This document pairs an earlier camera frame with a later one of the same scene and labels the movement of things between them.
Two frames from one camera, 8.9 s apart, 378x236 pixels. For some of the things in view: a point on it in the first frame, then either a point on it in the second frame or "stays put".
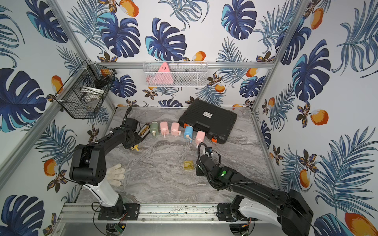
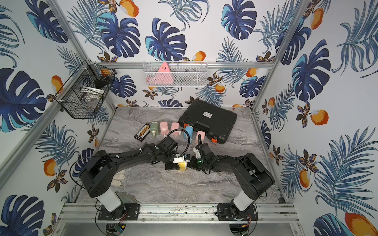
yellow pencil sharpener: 136,147 to 182,166
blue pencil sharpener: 188,132 stays put
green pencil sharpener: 154,129 stays put
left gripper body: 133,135 to 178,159
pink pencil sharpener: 174,129 stays put
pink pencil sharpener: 200,137 stays put
